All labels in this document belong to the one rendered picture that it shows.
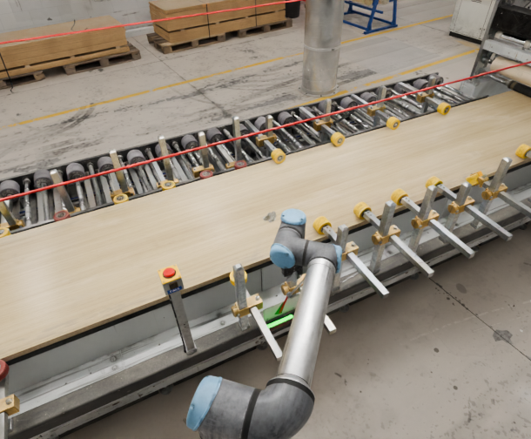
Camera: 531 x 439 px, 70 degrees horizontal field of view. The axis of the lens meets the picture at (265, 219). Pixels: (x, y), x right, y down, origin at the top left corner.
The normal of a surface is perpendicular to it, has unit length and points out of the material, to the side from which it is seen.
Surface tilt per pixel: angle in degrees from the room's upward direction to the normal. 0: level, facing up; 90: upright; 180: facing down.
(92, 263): 0
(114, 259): 0
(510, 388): 0
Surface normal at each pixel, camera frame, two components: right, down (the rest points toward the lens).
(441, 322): -0.02, -0.74
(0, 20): 0.54, 0.56
